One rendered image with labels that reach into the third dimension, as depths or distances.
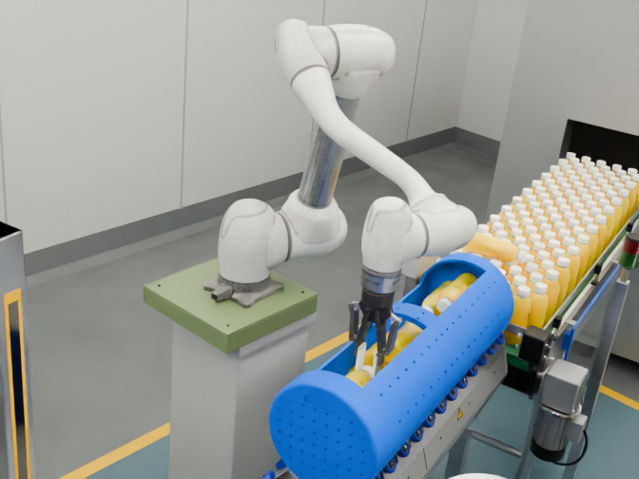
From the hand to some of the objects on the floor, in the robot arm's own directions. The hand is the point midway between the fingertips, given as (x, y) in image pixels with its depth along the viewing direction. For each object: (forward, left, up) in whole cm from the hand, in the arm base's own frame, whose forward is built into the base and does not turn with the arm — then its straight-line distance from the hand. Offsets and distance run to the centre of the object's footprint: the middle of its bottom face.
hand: (368, 360), depth 208 cm
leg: (-1, +64, -120) cm, 136 cm away
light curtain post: (-28, -82, -118) cm, 146 cm away
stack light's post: (+24, +112, -121) cm, 166 cm away
